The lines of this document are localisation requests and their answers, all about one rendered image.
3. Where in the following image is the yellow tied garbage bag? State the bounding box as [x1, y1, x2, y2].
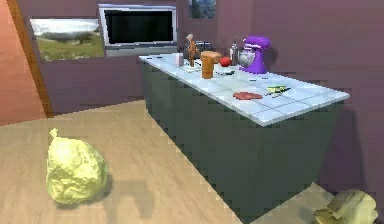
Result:
[45, 127, 110, 205]

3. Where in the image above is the brown figurine statue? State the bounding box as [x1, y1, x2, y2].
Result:
[185, 33, 199, 68]

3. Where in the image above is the yellow crumpled garbage bag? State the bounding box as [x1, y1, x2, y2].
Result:
[313, 188, 379, 224]

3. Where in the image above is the dark green kitchen counter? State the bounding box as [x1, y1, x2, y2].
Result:
[138, 53, 351, 224]

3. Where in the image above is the raw red marbled steak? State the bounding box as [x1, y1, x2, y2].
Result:
[232, 91, 264, 101]

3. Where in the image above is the black toaster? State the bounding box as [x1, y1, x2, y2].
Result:
[182, 41, 213, 61]

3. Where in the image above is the purple stand mixer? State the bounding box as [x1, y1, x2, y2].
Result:
[238, 35, 272, 75]

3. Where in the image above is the green and black utensil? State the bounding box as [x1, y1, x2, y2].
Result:
[265, 85, 292, 98]

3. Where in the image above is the framed landscape picture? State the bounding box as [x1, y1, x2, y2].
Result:
[29, 17, 106, 62]

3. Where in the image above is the wall television with grey frame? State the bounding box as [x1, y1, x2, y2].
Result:
[97, 3, 179, 58]

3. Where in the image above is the brown wooden knife block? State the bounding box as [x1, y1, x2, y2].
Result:
[200, 50, 223, 80]

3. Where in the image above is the small framed dark picture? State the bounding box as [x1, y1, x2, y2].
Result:
[188, 0, 217, 20]

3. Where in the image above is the brown wooden door frame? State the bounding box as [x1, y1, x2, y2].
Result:
[5, 0, 55, 119]

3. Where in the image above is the silver bottle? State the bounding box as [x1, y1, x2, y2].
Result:
[229, 39, 240, 67]

